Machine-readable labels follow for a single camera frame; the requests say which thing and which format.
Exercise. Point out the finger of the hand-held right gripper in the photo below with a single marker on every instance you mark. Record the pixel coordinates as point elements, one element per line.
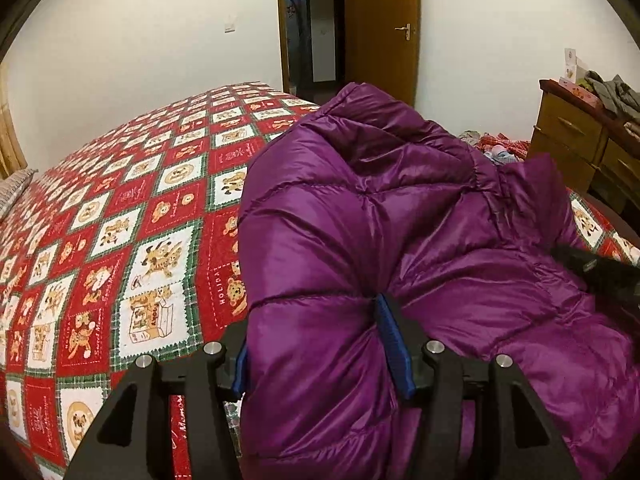
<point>572,257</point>

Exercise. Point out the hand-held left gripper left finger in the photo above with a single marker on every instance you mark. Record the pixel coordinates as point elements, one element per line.
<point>242,372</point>

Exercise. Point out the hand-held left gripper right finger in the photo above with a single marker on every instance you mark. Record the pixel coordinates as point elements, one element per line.
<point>395,345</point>

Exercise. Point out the purple hooded down jacket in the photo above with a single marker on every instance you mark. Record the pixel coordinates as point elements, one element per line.
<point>450,240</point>

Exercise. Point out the pile of clothes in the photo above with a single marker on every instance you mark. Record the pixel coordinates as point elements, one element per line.
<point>492,147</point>

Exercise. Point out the grey green clothes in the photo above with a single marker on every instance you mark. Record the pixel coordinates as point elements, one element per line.
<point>610,92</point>

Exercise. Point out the wooden dresser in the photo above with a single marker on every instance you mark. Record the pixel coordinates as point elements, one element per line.
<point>575,135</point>

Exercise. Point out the pink box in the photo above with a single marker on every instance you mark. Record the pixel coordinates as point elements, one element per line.
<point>577,92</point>

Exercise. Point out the red checkered bear print blanket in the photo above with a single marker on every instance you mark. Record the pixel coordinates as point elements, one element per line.
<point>125,240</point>

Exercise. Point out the wooden door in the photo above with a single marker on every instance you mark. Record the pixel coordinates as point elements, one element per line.
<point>382,50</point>

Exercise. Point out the grey striped pillow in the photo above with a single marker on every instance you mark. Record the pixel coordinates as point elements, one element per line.
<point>12,190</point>

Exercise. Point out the wooden bed headboard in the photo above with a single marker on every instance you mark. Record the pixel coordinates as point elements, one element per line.
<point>11,125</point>

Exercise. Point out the wooden door frame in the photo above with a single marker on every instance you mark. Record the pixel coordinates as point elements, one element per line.
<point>285,25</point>

